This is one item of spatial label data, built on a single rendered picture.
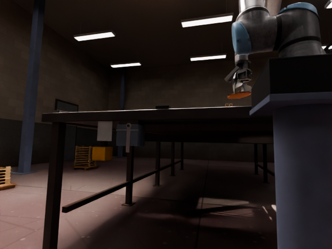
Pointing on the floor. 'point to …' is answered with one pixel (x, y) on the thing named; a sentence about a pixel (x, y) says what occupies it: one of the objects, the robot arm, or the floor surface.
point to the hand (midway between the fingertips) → (238, 94)
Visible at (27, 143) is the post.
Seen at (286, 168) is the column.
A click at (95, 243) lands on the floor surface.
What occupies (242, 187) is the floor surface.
